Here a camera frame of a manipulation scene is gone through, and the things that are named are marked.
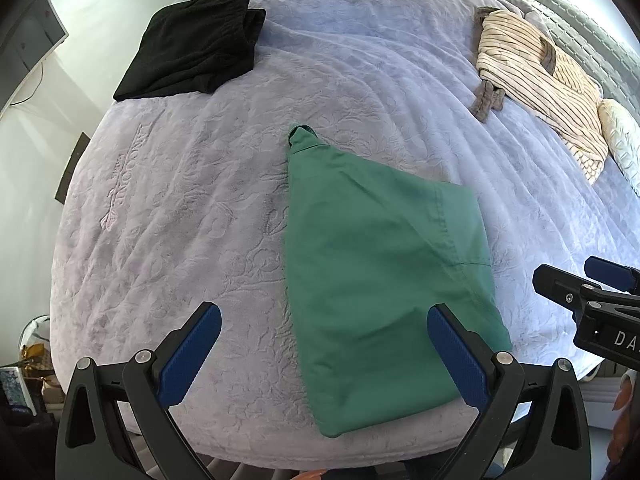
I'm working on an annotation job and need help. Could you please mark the person's right hand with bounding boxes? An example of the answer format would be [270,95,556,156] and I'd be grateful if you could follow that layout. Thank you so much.
[608,370,636,464]

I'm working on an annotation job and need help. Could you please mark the grey quilted headboard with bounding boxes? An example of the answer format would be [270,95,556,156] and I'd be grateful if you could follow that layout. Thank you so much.
[530,0,639,108]

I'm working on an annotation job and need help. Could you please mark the lavender embossed bed blanket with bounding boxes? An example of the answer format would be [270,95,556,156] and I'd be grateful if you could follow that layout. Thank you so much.
[51,0,639,469]

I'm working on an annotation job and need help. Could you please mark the wall-mounted television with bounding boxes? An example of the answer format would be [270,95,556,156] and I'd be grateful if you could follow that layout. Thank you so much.
[1,0,68,112]

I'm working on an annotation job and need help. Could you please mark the black folded garment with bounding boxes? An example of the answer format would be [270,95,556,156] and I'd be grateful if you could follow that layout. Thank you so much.
[113,0,266,102]

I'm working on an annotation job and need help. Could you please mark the beige striped garment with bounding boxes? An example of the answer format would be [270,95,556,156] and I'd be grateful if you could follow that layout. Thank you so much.
[473,6,608,183]

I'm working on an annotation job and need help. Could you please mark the cream floral pillow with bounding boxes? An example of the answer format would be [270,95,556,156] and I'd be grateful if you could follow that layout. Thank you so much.
[598,99,640,195]

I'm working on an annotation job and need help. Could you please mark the cluttered side table items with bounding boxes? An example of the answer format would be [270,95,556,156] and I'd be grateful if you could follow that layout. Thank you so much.
[1,314,65,419]

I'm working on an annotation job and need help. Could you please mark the green garment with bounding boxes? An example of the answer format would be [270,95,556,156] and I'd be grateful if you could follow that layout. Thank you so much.
[284,126,511,438]

